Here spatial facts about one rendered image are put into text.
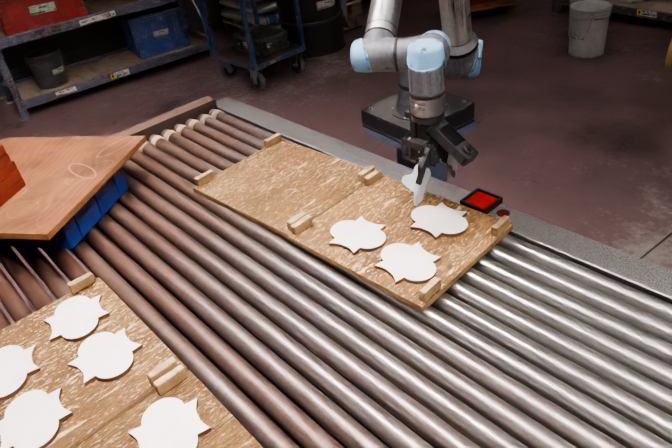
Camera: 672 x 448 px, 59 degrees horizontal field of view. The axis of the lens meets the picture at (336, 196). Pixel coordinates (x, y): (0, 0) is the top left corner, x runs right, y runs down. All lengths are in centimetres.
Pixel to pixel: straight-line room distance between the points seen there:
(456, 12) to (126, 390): 126
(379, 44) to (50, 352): 95
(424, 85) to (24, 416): 98
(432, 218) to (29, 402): 92
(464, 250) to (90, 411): 82
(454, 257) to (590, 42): 382
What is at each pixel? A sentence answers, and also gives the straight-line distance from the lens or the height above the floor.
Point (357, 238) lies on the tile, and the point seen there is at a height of 95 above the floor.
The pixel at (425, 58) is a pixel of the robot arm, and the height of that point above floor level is 136.
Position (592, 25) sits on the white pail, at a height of 26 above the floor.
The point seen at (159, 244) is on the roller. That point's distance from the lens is 159.
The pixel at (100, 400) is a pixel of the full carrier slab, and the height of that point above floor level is 94.
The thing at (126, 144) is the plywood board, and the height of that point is 104.
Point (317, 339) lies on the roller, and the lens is 121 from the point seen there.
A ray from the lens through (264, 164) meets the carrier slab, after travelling 179.
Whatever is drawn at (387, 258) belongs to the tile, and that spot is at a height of 95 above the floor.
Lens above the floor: 178
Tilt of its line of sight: 32 degrees down
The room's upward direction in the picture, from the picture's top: 8 degrees counter-clockwise
